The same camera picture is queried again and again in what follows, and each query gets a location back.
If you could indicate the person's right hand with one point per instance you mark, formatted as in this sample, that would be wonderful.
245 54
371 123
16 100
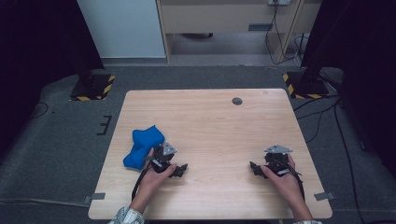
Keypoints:
288 185

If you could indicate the grey tape strip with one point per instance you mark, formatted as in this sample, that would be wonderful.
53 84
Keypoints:
95 197
324 196

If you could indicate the person's left hand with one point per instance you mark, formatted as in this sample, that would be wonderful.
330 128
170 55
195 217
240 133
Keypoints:
152 183

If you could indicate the black curtain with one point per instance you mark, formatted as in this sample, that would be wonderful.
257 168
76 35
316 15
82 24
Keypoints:
358 46
37 56

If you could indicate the grey round table grommet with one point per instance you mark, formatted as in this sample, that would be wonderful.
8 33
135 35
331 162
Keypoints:
237 101

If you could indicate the white power strip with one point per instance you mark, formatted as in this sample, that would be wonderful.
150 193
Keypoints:
279 2

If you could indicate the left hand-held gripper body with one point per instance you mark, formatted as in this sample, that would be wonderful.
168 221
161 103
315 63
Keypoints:
164 154

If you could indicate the blue microfibre cloth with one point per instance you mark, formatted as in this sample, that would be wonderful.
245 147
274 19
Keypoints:
144 143

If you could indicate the black stand with striped base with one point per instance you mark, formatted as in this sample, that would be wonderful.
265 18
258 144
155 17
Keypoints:
306 85
93 88

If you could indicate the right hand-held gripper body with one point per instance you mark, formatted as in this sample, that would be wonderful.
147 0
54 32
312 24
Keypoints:
277 160

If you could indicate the beige wooden desk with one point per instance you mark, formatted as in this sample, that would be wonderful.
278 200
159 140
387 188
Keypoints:
211 17

